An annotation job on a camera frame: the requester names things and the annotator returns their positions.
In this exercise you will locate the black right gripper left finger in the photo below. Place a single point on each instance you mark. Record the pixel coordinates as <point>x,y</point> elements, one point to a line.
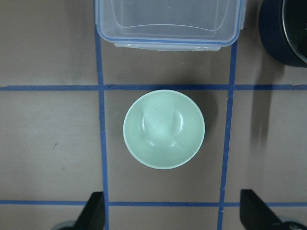
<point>93,215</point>

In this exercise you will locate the dark blue saucepan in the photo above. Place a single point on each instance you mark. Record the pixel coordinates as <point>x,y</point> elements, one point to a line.
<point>283,30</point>

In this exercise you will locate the green bowl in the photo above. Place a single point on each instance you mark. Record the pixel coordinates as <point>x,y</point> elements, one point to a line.
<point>163,129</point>

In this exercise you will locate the clear plastic food container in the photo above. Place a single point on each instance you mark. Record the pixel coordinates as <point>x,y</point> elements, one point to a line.
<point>170,25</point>

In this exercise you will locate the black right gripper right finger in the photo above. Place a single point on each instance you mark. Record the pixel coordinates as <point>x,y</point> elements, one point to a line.
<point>256,215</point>

